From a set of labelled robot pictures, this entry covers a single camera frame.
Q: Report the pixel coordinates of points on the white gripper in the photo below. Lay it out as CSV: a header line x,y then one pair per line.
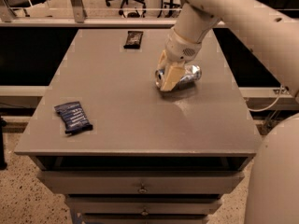
x,y
179,48

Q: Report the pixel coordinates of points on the silver blue redbull can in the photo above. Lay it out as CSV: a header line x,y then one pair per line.
x,y
192,73

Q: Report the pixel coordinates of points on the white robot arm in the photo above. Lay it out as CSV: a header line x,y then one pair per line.
x,y
273,38

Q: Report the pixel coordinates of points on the dark snack bag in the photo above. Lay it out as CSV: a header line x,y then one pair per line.
x,y
133,40

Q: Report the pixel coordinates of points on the grey drawer cabinet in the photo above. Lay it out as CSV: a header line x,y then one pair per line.
x,y
202,127

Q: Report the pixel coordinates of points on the metal guard railing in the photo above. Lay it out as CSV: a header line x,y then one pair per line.
x,y
84,14

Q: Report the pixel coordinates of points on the blue snack packet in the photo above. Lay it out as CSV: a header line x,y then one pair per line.
x,y
74,117

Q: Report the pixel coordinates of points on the top drawer with knob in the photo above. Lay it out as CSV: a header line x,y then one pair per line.
x,y
147,183

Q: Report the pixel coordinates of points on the drawer with knob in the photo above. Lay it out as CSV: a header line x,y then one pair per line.
x,y
149,205
147,183

